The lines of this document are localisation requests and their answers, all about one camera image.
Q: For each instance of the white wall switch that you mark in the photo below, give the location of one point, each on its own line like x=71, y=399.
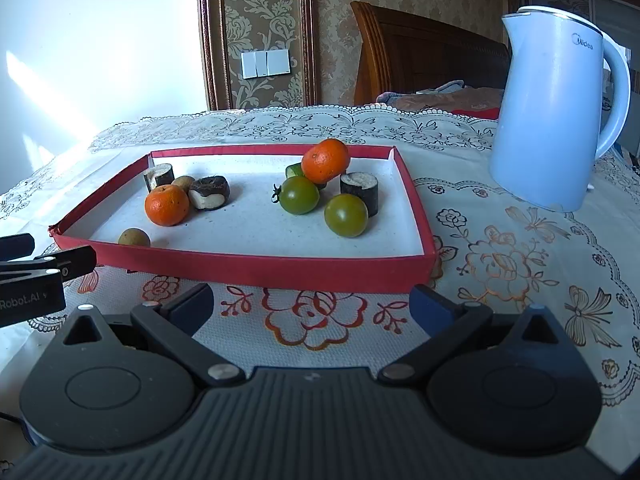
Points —
x=265, y=64

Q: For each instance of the dark sugarcane piece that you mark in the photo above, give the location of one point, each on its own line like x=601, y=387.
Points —
x=159, y=176
x=359, y=191

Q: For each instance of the green tomato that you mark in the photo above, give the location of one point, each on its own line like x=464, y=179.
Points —
x=299, y=196
x=346, y=215

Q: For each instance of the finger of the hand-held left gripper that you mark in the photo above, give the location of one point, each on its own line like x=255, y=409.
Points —
x=75, y=260
x=15, y=246

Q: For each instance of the green cucumber piece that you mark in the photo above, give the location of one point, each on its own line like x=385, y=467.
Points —
x=294, y=171

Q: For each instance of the brown longan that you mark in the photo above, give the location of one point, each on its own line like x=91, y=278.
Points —
x=183, y=183
x=134, y=237

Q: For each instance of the red shallow cardboard tray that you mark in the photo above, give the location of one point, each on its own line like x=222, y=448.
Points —
x=250, y=230

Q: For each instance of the brown wall trim frame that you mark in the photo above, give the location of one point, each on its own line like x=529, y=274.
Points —
x=212, y=35

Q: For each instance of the red cloth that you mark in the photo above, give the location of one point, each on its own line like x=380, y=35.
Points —
x=477, y=112

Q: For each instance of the brown wooden headboard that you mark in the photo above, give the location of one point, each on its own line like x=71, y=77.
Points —
x=425, y=50

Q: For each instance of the orange tangerine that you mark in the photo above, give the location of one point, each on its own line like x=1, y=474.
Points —
x=167, y=205
x=325, y=160

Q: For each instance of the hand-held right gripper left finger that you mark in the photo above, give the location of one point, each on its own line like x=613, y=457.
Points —
x=197, y=302

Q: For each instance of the pink blanket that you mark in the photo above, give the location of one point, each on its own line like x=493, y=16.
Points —
x=440, y=97

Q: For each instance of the dark brown water chestnut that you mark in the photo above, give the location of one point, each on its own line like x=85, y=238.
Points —
x=210, y=192

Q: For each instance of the light blue electric kettle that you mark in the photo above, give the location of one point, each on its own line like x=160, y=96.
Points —
x=545, y=110

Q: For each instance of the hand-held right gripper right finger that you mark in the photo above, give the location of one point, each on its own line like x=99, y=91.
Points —
x=430, y=310

